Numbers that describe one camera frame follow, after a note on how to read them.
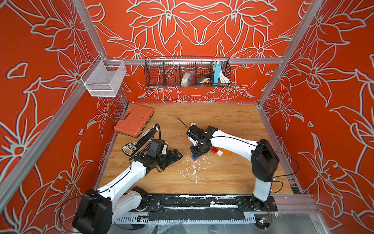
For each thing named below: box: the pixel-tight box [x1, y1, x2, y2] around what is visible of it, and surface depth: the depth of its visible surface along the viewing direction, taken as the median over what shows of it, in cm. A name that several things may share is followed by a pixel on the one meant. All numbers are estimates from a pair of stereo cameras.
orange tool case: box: [113, 104, 154, 138], surface depth 103 cm
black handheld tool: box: [121, 125, 159, 157], surface depth 97 cm
